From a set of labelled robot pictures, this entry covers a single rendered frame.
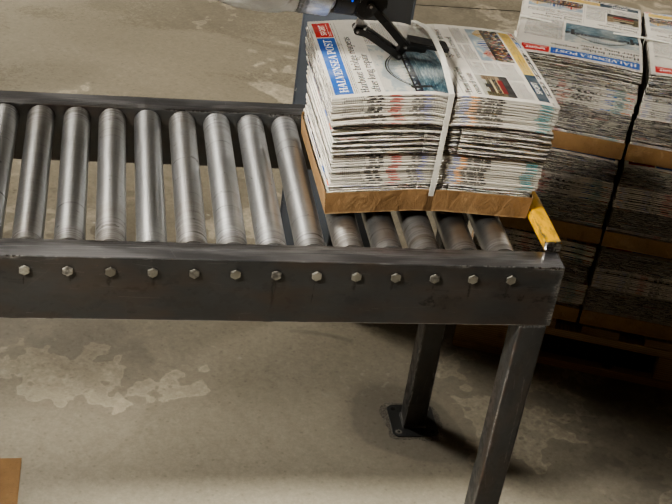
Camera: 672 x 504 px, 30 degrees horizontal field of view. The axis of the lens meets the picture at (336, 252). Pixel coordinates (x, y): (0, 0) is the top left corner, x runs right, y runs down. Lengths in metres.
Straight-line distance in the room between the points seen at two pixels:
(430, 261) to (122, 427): 1.05
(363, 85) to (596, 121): 0.95
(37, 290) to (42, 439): 0.87
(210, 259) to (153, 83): 2.36
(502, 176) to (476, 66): 0.19
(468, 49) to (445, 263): 0.40
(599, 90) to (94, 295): 1.32
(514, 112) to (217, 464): 1.11
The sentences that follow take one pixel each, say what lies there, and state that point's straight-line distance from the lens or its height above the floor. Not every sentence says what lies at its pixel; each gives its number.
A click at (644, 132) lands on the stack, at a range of 2.90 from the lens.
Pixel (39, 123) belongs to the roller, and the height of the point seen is 0.80.
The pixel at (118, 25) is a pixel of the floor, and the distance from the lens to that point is 4.71.
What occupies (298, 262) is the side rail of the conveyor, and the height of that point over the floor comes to 0.80.
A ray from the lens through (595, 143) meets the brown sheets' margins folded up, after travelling 2.90.
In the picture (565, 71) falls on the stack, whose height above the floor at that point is 0.79.
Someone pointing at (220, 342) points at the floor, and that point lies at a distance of 3.11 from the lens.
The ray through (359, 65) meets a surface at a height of 1.03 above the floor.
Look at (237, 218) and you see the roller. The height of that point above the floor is 0.80.
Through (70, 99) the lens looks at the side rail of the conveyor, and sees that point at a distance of 2.42.
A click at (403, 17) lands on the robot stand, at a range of 2.99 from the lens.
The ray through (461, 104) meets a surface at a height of 1.02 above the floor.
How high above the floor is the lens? 1.91
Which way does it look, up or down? 33 degrees down
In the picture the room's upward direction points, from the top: 8 degrees clockwise
